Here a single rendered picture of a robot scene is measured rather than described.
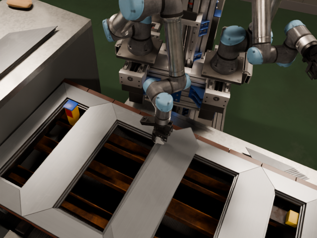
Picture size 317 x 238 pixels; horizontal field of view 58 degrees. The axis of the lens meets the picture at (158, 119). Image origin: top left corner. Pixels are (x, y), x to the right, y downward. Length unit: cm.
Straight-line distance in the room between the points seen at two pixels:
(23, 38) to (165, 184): 113
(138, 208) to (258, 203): 56
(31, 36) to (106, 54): 158
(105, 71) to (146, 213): 202
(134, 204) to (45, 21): 124
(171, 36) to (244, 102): 186
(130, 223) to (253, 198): 59
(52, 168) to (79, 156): 14
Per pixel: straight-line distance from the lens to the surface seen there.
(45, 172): 151
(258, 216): 147
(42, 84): 175
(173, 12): 123
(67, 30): 188
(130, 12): 116
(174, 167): 146
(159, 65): 177
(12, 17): 207
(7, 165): 160
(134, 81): 166
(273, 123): 296
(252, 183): 152
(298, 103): 326
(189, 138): 157
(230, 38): 154
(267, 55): 133
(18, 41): 183
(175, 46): 128
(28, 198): 147
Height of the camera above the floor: 214
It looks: 53 degrees down
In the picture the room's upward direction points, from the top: 6 degrees clockwise
